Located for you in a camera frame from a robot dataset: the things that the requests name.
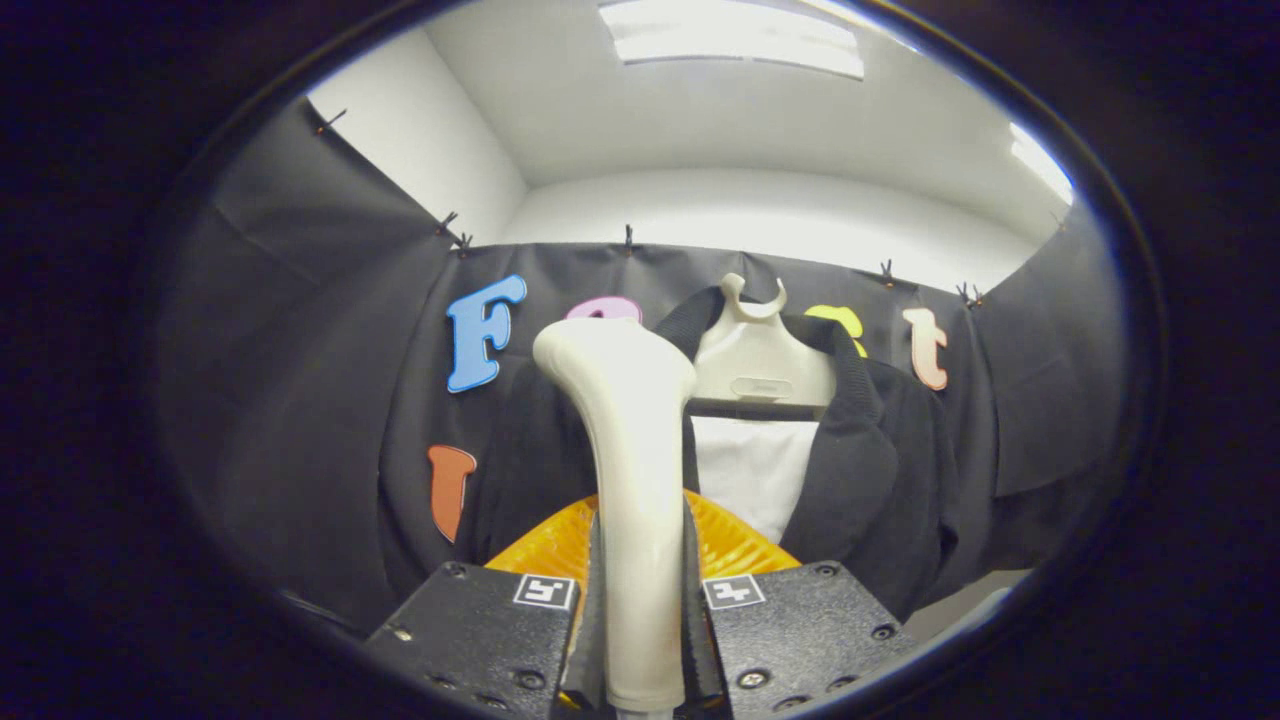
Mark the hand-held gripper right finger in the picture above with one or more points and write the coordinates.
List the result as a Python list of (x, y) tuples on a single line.
[(700, 650)]

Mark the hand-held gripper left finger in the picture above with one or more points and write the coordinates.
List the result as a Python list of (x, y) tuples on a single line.
[(588, 650)]

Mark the white shirt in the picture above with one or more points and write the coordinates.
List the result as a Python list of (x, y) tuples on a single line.
[(750, 470)]

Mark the black suit jacket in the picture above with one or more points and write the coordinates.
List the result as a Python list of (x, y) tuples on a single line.
[(880, 480)]

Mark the cream plastic hanger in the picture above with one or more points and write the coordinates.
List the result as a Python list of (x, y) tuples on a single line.
[(760, 360)]

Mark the black backdrop cloth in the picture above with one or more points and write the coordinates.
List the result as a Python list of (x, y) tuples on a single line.
[(300, 400)]

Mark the small ceiling light panel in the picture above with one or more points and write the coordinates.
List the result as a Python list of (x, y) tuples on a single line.
[(1042, 160)]

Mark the large ceiling light panel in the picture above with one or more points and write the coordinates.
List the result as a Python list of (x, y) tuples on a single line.
[(730, 35)]

